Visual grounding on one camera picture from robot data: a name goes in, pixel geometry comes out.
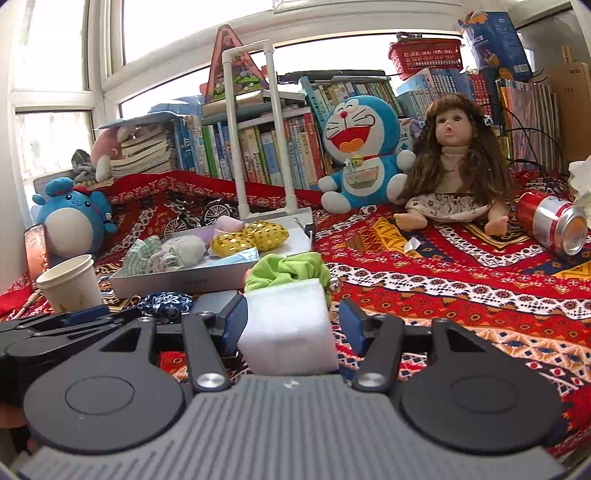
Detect white foam block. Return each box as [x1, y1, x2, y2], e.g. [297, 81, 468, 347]
[238, 278, 339, 376]

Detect blue face mask pack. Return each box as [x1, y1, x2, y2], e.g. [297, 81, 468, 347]
[199, 247, 259, 267]

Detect dark blue patterned scrunchie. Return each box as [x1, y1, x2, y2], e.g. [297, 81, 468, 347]
[137, 292, 194, 324]

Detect white fluffy plush toy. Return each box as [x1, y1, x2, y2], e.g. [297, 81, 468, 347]
[161, 235, 206, 270]

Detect green checkered cloth pouch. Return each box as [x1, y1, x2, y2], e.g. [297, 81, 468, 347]
[121, 235, 183, 277]

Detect gold sequin heart cushion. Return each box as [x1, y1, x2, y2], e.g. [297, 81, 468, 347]
[211, 220, 290, 258]

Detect purple plush toy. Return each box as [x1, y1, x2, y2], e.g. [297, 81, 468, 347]
[192, 226, 219, 246]

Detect pink sock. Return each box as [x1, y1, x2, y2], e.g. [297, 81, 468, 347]
[213, 215, 245, 237]

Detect black power bank box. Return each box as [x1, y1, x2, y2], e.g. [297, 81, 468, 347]
[190, 290, 241, 358]

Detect white paper cup with cat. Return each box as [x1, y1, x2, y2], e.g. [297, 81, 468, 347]
[36, 254, 103, 313]

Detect white cardboard tray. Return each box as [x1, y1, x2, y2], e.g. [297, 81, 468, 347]
[110, 207, 314, 299]

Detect green scrunchie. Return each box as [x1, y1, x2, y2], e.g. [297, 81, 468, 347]
[243, 252, 332, 307]

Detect smartphone with red case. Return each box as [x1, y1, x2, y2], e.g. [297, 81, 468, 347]
[24, 224, 48, 283]

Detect blue round plush toy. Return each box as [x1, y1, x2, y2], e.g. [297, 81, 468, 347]
[32, 177, 118, 260]

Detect black binder clip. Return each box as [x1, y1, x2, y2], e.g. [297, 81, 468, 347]
[294, 218, 315, 242]

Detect miniature metal bicycle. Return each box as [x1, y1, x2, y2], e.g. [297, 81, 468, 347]
[163, 198, 238, 237]

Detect pink plush toy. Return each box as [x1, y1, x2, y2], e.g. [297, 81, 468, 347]
[90, 125, 134, 182]

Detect stack of books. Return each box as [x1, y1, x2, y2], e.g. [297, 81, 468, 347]
[110, 124, 177, 178]

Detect Doraemon plush toy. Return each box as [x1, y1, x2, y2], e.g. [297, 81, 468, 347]
[318, 95, 416, 214]

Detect brown haired doll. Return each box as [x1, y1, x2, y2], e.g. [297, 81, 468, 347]
[394, 94, 514, 236]

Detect red soda can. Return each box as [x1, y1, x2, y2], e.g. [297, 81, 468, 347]
[516, 191, 588, 257]

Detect row of books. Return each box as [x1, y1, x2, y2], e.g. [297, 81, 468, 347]
[176, 67, 564, 189]

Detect red plastic basket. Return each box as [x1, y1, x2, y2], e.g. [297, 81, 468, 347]
[389, 32, 464, 80]

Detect blue cardboard box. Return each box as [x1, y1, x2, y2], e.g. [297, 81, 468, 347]
[458, 10, 533, 82]

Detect white charging cable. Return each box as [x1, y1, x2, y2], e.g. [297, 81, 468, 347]
[10, 290, 43, 320]

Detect white pvc pipe frame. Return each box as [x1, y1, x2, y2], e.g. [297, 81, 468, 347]
[221, 40, 298, 223]

